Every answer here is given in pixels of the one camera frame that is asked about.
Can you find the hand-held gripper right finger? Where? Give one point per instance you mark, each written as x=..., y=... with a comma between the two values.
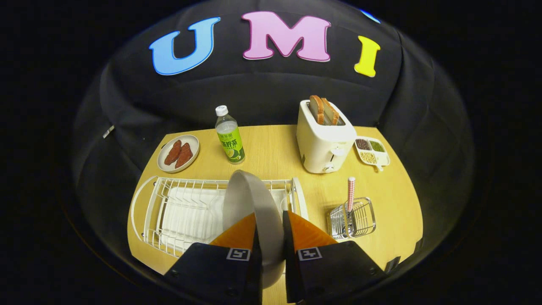
x=330, y=271

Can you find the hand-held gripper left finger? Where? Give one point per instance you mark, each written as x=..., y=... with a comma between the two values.
x=220, y=275

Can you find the grey-white round plate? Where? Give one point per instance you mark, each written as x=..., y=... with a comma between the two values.
x=245, y=195

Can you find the white divided snack dish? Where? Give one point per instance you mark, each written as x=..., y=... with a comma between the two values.
x=381, y=159

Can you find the yellow soybeans pile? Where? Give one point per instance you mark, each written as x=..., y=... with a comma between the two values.
x=368, y=157

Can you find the small beige saucer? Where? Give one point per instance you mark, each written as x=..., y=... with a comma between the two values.
x=167, y=164

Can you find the red meat slice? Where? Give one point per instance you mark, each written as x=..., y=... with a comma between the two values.
x=184, y=155
x=172, y=152

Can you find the white toaster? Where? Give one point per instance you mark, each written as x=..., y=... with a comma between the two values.
x=319, y=146

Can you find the dark brown beans pile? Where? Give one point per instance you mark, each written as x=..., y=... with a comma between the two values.
x=363, y=144

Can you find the green mung beans pile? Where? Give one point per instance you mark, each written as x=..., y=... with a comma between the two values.
x=377, y=146

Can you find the green label drink bottle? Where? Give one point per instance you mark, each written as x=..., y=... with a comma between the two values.
x=230, y=142

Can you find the small white tag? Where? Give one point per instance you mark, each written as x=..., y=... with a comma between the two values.
x=108, y=131

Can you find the black backdrop cloth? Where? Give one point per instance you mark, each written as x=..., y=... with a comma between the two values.
x=262, y=93

